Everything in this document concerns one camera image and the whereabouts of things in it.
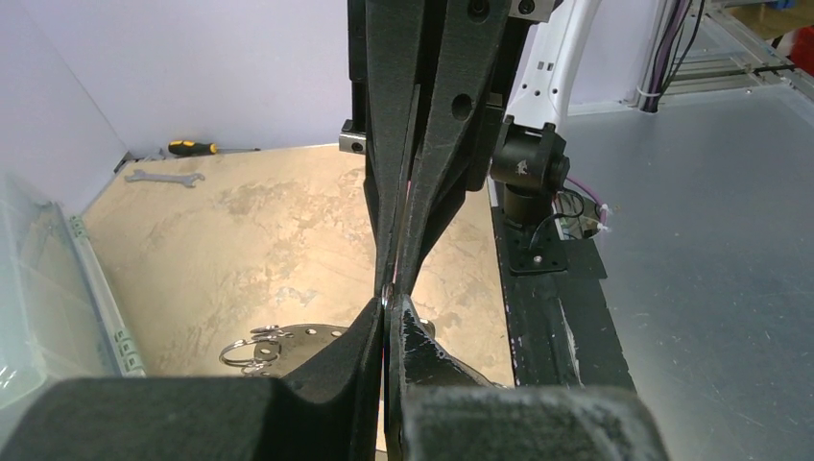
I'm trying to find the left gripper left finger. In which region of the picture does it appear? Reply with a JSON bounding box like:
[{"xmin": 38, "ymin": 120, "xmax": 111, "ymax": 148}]
[{"xmin": 1, "ymin": 298, "xmax": 384, "ymax": 460}]

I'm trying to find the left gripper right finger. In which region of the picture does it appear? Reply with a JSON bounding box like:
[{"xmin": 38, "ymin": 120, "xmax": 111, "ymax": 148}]
[{"xmin": 385, "ymin": 292, "xmax": 670, "ymax": 461}]

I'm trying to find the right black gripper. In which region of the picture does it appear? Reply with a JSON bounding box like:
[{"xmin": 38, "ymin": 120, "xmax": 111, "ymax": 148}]
[{"xmin": 339, "ymin": 0, "xmax": 563, "ymax": 295}]

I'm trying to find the white oval keyring holder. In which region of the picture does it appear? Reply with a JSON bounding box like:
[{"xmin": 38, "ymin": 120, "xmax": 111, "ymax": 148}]
[{"xmin": 218, "ymin": 322, "xmax": 497, "ymax": 389}]

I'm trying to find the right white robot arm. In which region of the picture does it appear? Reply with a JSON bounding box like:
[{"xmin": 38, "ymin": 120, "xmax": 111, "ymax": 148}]
[{"xmin": 340, "ymin": 1, "xmax": 598, "ymax": 300}]

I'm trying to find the silver open-end spanner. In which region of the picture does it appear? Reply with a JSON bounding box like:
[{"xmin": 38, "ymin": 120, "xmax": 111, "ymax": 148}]
[{"xmin": 125, "ymin": 169, "xmax": 205, "ymax": 188}]

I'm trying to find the yellow black screwdriver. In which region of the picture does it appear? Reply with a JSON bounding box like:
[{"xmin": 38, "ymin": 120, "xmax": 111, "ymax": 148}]
[{"xmin": 167, "ymin": 140, "xmax": 260, "ymax": 158}]

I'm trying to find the clear plastic storage box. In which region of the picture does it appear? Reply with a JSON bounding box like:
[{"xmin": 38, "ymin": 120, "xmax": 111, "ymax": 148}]
[{"xmin": 1, "ymin": 172, "xmax": 146, "ymax": 411}]

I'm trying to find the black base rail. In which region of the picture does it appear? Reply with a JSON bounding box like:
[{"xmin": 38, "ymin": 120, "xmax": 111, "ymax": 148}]
[{"xmin": 491, "ymin": 207, "xmax": 635, "ymax": 391}]

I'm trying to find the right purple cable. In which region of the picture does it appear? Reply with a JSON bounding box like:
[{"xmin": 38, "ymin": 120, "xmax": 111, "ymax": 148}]
[{"xmin": 563, "ymin": 175, "xmax": 613, "ymax": 232}]

